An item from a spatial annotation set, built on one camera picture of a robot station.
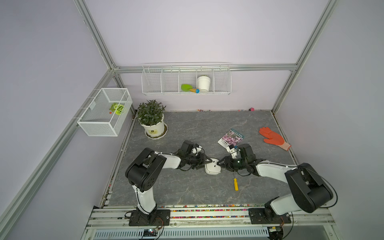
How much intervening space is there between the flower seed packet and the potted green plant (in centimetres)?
43

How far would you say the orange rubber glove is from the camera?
1.01 m

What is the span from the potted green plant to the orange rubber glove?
73 centimetres

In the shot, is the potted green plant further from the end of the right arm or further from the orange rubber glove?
the orange rubber glove

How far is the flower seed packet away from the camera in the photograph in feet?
3.40
